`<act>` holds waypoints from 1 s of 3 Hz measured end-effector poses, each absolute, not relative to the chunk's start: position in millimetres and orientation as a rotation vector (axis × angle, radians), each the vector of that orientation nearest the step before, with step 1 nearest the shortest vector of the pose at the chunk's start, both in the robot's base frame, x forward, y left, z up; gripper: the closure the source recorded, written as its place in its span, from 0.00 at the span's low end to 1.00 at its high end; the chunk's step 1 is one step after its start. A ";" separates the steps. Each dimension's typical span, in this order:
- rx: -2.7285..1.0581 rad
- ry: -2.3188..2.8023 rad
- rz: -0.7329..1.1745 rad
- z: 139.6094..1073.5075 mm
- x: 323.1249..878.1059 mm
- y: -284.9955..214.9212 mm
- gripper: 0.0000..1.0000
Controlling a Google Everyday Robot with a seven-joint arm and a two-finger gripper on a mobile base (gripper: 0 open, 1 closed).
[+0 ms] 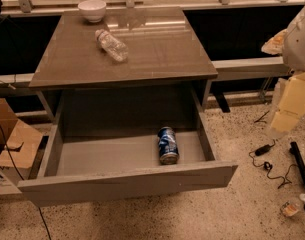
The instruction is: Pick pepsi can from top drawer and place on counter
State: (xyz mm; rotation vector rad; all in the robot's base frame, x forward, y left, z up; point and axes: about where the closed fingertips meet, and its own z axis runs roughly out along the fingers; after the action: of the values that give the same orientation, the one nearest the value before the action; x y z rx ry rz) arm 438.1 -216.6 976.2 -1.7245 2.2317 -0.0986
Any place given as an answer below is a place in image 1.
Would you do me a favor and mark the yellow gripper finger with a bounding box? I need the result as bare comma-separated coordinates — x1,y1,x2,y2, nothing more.
268,72,305,138

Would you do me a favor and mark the blue pepsi can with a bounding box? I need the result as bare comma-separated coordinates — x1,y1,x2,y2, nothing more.
158,127,179,165

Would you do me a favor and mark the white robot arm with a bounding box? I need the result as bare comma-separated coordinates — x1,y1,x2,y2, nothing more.
261,6,305,139

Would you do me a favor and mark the grey cabinet with counter top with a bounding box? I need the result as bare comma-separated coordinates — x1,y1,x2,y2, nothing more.
28,6,219,122

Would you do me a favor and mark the open grey top drawer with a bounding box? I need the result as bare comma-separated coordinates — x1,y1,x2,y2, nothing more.
18,85,237,207

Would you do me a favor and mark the small plastic bottle on floor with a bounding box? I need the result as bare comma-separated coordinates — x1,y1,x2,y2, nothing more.
280,193,305,217

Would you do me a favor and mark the clear plastic water bottle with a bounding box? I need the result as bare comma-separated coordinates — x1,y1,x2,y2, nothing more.
95,29,128,62

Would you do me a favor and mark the white ceramic bowl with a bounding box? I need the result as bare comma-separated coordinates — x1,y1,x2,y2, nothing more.
78,0,106,23

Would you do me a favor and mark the brown cardboard box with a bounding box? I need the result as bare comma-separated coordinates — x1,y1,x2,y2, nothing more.
0,98,43,195

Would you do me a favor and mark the black power adapter with cable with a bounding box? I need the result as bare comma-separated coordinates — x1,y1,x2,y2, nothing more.
248,141,296,189

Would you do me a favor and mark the black cable on left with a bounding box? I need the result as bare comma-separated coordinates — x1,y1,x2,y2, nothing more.
0,110,53,240

